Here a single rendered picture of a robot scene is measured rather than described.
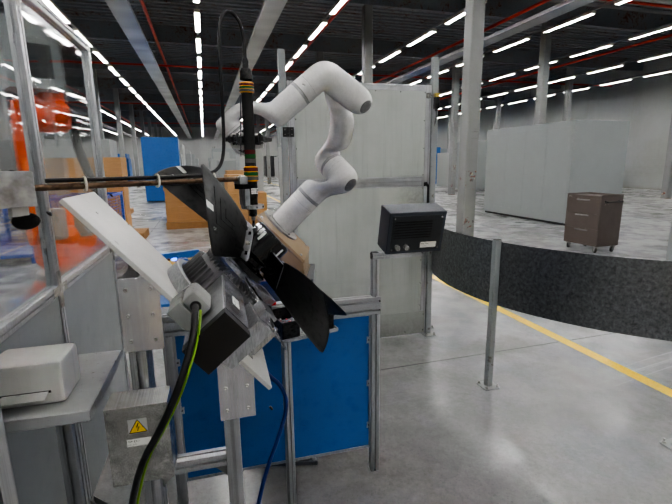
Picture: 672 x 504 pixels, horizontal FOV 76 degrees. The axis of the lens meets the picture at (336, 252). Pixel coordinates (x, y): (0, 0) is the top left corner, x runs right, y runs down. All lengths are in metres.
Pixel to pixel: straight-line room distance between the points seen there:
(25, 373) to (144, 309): 0.30
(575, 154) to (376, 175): 7.80
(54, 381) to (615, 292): 2.41
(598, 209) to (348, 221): 5.09
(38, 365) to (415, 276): 2.85
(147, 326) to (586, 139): 10.34
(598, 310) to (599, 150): 8.73
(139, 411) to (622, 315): 2.26
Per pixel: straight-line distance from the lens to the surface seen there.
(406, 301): 3.63
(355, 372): 2.02
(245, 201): 1.33
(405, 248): 1.85
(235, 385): 1.32
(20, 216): 1.08
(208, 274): 1.22
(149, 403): 1.26
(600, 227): 7.74
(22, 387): 1.32
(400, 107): 3.44
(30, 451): 1.73
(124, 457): 1.34
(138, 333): 1.27
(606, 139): 11.36
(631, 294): 2.64
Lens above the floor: 1.43
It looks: 12 degrees down
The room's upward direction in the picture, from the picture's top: 1 degrees counter-clockwise
